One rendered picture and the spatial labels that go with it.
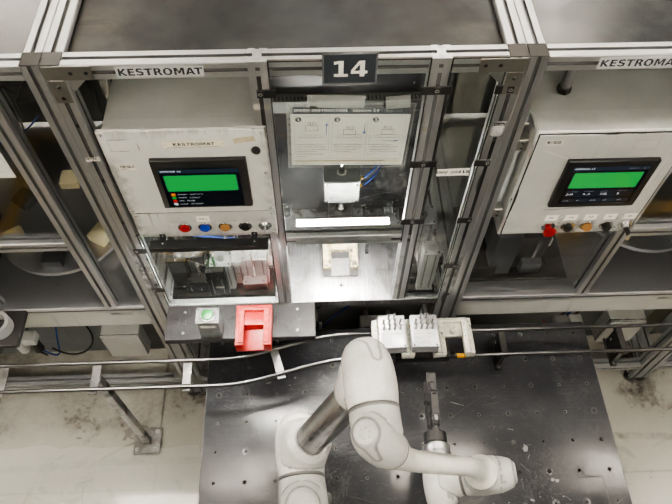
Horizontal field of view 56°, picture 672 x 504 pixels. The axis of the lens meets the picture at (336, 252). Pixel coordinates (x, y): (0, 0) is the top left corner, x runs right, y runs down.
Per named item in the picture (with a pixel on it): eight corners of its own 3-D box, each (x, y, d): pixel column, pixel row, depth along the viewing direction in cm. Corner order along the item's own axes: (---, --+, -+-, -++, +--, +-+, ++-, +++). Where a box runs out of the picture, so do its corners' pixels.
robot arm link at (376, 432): (417, 465, 158) (408, 412, 165) (393, 450, 144) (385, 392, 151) (369, 476, 162) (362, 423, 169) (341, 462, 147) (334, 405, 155)
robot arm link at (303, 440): (271, 486, 211) (267, 422, 223) (317, 485, 216) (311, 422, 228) (354, 404, 152) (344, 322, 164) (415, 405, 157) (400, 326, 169)
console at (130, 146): (139, 244, 193) (91, 140, 154) (150, 172, 208) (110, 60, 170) (277, 241, 194) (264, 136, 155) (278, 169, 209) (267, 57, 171)
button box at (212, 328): (200, 338, 226) (194, 323, 216) (202, 318, 230) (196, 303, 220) (223, 337, 226) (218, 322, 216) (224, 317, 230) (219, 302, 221)
